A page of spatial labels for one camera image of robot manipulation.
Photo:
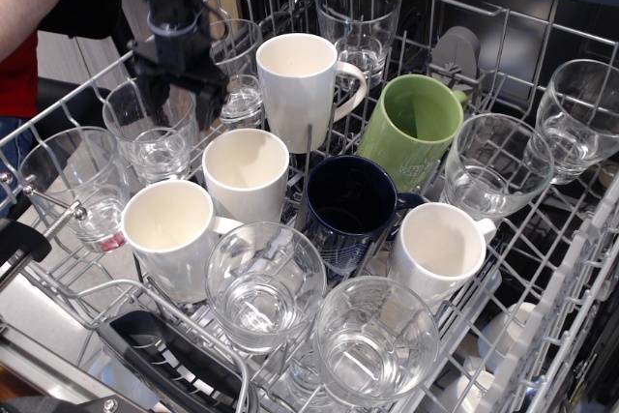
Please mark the white mug front left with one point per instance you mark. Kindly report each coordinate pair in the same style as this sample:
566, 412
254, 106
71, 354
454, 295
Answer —
172, 226

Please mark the tilted clear glass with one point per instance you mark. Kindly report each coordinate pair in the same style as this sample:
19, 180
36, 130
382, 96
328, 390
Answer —
234, 46

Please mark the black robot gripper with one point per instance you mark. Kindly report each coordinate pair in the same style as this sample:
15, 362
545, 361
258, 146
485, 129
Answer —
179, 55

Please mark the clear drinking glass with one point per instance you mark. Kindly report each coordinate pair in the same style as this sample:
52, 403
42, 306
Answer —
156, 139

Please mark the black rack handle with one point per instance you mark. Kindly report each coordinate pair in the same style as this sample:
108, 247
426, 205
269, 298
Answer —
184, 375

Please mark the dark blue mug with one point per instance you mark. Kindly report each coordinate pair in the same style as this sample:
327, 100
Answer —
347, 204

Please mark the white mug front right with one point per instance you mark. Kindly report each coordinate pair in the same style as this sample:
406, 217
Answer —
437, 250

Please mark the clear glass far right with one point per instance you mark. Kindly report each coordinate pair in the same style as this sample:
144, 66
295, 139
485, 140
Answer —
578, 117

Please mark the white handleless cup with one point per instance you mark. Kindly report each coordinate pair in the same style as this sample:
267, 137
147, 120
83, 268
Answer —
245, 172

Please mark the clear glass right middle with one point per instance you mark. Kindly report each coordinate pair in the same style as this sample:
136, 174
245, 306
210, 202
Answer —
497, 165

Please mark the green ceramic mug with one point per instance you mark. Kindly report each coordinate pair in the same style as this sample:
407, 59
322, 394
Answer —
411, 127

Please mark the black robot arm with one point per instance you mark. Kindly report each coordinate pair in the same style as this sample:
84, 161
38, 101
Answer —
178, 12

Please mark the tall white mug with handle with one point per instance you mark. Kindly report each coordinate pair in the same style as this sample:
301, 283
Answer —
297, 73

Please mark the clear glass front centre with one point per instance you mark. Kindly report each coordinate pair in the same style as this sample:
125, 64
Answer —
264, 283

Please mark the black clamp with metal screw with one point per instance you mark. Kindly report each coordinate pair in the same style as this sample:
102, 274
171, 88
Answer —
26, 243

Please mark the clear glass front bottom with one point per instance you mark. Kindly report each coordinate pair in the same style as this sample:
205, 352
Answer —
374, 342

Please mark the clear glass back centre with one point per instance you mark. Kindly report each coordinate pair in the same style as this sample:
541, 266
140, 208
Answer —
362, 31

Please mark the clear glass far left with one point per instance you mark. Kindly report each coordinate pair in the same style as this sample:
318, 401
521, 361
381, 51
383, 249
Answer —
84, 165

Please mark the grey wire dishwasher rack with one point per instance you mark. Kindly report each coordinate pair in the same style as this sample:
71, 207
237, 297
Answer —
526, 315

